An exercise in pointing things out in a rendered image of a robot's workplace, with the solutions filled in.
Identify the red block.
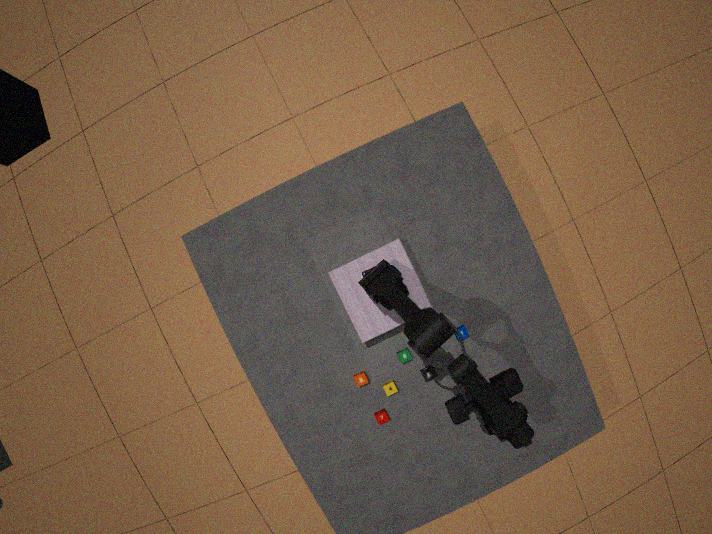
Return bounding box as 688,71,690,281
374,408,389,425

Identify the blue block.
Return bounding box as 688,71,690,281
453,324,469,341

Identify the yellow block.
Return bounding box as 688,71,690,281
382,380,399,397

